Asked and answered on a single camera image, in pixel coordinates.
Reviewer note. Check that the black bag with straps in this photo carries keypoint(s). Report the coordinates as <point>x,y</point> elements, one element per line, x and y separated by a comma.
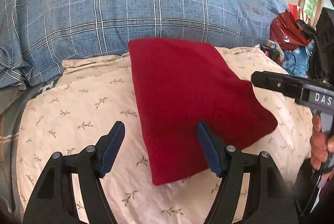
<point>321,60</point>

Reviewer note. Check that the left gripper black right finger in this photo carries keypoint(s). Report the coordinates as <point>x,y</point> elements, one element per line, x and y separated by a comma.
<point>268,200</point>

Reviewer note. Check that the cream leaf-print pillow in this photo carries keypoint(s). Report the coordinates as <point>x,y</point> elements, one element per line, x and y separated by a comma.
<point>94,93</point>

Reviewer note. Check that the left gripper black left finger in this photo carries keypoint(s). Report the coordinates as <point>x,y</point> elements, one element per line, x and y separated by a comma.
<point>53,200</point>

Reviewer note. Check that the blue plaid pillow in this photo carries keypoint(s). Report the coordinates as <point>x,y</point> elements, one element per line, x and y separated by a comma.
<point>38,35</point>

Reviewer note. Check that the person's right hand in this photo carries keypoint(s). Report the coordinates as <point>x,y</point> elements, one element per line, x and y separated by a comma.
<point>321,144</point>

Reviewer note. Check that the grey plaid bedsheet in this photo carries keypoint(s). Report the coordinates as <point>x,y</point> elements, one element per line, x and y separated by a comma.
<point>14,99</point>

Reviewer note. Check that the blue cloth pile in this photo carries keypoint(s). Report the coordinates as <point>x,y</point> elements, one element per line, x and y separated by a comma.
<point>296,62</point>

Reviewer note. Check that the red plastic bag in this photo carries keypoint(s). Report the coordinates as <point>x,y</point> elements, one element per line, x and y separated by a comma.
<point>287,32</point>

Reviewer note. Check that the red knit garment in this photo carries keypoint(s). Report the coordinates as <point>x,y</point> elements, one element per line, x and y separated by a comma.
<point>179,83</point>

